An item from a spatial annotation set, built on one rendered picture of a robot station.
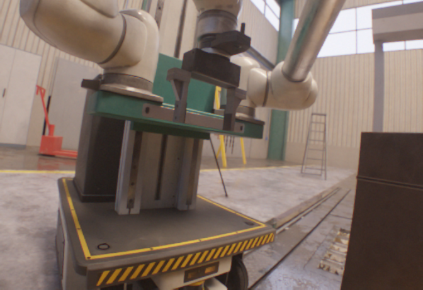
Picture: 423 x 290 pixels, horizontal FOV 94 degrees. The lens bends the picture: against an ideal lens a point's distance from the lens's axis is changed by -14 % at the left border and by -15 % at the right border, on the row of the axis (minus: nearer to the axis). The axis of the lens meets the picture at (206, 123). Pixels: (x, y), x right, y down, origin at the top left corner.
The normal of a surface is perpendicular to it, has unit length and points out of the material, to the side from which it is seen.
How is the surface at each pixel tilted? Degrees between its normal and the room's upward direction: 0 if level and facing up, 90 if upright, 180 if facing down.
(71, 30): 133
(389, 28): 90
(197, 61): 90
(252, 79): 87
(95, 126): 90
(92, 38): 125
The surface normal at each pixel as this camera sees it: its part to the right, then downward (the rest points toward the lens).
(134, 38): 0.84, 0.07
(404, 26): -0.63, -0.14
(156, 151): 0.60, 0.01
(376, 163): -0.85, -0.15
